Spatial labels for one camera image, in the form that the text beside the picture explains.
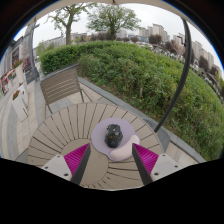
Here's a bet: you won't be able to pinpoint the leafy round green tree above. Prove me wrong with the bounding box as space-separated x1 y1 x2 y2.
86 3 142 41

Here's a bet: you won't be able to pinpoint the curved black umbrella pole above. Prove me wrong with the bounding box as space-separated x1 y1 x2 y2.
153 18 193 134

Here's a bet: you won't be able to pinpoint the lilac mouse pad with wrist rest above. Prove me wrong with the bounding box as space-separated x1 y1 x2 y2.
90 117 141 162

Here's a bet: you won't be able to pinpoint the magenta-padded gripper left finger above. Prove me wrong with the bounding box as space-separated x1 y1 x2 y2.
40 143 92 186

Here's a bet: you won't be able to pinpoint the green hedge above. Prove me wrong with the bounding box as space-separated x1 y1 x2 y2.
38 40 224 162

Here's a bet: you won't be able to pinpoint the sparse bare-trunk tree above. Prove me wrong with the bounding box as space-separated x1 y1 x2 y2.
46 3 98 46

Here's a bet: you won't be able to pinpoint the beige umbrella canopy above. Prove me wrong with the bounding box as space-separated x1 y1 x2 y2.
29 0 188 25

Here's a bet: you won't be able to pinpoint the brown slatted outdoor chair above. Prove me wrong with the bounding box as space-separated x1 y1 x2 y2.
39 64 94 120

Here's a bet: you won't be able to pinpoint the black computer mouse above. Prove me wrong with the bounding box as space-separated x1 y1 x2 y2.
104 123 124 149

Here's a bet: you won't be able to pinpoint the tall grey sign pillar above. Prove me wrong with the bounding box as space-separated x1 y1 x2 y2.
21 18 41 84

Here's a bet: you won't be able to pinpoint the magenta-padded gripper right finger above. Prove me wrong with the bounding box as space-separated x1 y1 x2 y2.
131 143 184 186

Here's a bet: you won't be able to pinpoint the distant apartment buildings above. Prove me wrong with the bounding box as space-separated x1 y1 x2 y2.
138 23 212 64

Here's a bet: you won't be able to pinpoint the white planter box with flowers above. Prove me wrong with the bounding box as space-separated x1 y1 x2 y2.
11 89 30 122

